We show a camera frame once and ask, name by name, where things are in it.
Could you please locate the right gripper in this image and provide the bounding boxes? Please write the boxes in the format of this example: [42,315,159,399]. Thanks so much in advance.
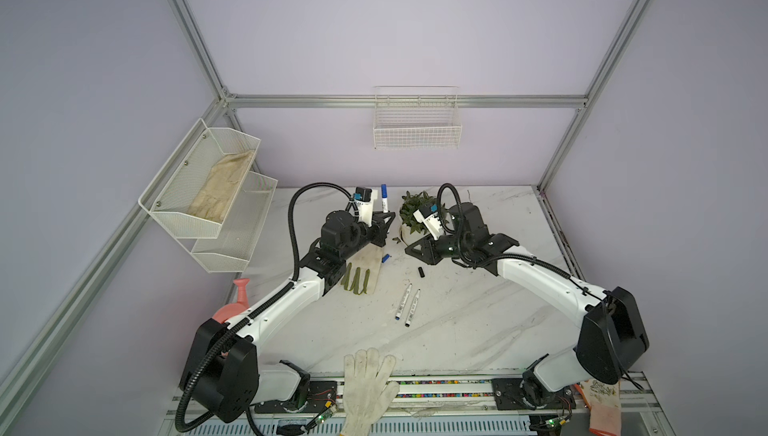
[402,229,469,265]

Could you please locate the white marker blue tip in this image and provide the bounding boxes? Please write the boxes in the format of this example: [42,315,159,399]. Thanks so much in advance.
[395,283,413,320]
[380,184,389,213]

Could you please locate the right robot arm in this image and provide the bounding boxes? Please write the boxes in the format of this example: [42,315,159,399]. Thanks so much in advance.
[406,202,650,409]

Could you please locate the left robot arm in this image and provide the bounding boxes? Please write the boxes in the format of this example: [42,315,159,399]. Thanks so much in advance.
[174,210,395,433]

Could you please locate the green bean pods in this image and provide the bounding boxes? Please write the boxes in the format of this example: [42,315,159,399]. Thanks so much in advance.
[341,263,371,295]

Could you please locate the potted green plant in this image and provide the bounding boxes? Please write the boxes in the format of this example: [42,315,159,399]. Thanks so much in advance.
[399,190,437,246]

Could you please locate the lower white mesh shelf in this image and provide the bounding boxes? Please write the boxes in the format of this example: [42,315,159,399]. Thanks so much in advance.
[191,171,278,273]

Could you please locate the white mesh shelf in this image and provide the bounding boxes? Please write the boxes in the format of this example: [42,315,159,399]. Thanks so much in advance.
[138,119,261,239]
[191,171,278,273]

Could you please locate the upper white mesh shelf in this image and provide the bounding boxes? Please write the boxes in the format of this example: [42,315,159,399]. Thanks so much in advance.
[138,119,261,239]

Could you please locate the white work glove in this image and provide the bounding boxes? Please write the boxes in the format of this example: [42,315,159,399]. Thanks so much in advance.
[340,348,400,436]

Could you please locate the orange white glove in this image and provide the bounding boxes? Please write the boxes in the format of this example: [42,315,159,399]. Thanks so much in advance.
[578,379,622,436]

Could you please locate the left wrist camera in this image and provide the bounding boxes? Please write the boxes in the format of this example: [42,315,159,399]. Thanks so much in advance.
[353,186,378,227]

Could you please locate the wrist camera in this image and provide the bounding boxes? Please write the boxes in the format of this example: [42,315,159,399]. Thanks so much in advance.
[353,186,378,227]
[413,198,453,240]

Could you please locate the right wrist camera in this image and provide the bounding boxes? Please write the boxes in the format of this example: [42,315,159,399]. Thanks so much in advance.
[413,198,453,240]

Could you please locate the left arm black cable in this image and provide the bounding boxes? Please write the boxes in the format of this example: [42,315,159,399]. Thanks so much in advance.
[287,182,355,282]

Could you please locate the white wire basket back wall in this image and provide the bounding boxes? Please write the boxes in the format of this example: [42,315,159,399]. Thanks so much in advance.
[373,86,463,150]

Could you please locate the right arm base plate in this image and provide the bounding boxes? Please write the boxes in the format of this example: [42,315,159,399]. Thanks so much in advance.
[491,378,575,411]

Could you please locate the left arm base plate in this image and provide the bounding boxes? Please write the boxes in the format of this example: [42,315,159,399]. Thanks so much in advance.
[252,380,339,414]

